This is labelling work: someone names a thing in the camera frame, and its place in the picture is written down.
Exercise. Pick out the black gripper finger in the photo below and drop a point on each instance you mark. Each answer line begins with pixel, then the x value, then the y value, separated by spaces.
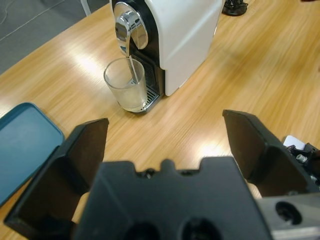
pixel 267 165
pixel 57 175

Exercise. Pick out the clear drinking glass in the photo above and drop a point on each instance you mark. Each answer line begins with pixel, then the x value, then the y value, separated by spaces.
pixel 127 95

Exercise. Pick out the white capsule coffee machine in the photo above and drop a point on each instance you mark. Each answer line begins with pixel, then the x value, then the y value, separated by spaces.
pixel 185 37

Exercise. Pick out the teal plastic tray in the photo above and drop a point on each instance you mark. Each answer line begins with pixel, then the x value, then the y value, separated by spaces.
pixel 22 150

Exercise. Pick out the black capsule holder with rods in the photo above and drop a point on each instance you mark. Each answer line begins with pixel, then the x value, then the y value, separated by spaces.
pixel 233 10

